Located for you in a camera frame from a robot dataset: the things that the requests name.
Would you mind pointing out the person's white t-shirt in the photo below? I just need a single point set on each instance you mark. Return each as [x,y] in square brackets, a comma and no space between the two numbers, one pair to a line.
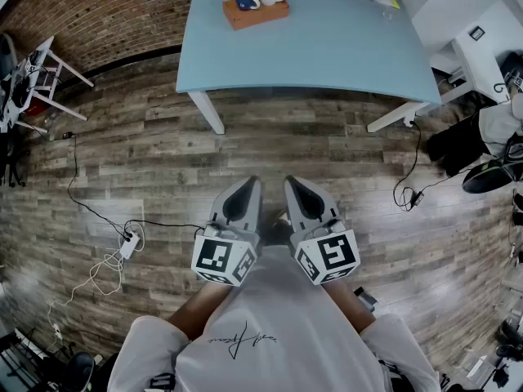
[278,333]

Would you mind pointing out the black wall socket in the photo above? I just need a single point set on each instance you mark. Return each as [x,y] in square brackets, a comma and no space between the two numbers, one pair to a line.
[476,33]

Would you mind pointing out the person's right forearm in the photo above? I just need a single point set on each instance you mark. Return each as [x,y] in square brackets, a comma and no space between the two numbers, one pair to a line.
[347,304]

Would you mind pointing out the light blue table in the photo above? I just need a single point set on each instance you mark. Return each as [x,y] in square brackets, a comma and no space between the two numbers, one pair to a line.
[310,51]

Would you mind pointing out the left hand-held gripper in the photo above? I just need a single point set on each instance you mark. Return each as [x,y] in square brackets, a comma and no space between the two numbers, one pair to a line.
[222,259]

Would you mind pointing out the white cabinet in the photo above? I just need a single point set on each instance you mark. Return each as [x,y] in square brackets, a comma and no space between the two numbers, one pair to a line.
[461,35]

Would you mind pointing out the person's left forearm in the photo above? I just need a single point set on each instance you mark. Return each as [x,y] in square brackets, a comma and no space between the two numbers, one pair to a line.
[196,314]

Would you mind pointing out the brown wooden block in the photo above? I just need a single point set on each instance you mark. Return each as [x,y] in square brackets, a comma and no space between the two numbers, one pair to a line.
[257,14]

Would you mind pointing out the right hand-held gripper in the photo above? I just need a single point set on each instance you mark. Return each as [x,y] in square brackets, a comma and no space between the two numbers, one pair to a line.
[327,255]

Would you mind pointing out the white power strip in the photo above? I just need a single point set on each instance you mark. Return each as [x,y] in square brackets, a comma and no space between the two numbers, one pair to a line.
[130,246]

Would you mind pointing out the clear glass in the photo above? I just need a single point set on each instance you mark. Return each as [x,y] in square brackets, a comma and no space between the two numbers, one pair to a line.
[388,12]

